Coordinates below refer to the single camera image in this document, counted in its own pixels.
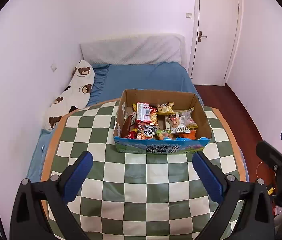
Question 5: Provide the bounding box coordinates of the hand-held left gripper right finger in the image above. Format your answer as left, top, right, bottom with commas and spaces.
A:
192, 151, 275, 240

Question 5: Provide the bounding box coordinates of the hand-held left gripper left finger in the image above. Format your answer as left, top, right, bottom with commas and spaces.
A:
10, 151, 94, 240

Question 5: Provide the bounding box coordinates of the cardboard box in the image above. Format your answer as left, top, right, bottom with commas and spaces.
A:
113, 89, 212, 155

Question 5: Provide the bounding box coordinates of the orange snack packet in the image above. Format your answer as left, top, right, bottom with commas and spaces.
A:
179, 129, 197, 139

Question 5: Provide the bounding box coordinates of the green white checkered mat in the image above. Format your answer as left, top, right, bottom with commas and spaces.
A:
40, 99, 247, 240

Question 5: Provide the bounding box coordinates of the white wafer biscuit packet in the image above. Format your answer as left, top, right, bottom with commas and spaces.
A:
167, 114, 192, 134

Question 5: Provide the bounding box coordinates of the white pink snack packet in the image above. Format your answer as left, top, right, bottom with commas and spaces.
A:
181, 110, 198, 128

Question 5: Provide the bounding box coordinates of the brown snack packet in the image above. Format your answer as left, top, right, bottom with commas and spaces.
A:
120, 114, 137, 138

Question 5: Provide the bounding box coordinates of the yellow edged snack packet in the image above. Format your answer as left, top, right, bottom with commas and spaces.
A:
175, 107, 195, 114

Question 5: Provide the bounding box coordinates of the panda print snack packet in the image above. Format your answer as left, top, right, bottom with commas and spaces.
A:
136, 124, 157, 140

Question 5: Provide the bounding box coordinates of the bear print pillow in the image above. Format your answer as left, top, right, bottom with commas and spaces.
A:
43, 60, 95, 130

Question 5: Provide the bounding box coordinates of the yellow red noodle packet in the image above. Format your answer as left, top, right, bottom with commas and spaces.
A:
149, 106, 159, 126

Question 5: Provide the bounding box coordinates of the red white upright packet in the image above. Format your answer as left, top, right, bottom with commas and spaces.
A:
136, 102, 152, 123

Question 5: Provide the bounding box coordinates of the white door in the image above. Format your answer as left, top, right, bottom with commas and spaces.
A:
189, 0, 243, 87

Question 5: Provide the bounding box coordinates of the white headboard cushion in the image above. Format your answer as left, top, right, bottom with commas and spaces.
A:
80, 33, 187, 65

